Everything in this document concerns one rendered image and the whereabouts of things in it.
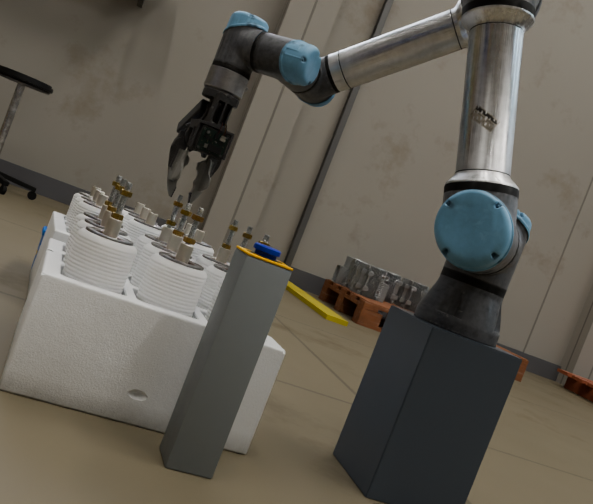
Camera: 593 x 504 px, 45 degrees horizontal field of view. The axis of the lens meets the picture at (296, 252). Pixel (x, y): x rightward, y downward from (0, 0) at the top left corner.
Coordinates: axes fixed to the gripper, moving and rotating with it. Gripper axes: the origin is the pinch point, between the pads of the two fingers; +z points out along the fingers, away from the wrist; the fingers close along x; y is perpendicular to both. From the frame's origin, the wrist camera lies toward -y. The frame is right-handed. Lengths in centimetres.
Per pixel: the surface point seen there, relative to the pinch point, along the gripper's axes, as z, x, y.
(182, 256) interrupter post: 8.9, -2.9, 25.2
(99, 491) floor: 35, -11, 56
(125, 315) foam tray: 19.3, -9.6, 31.2
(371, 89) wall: -104, 173, -294
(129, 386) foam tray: 29.3, -5.3, 31.7
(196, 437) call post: 30, 2, 45
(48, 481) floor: 35, -17, 55
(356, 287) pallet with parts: 18, 179, -230
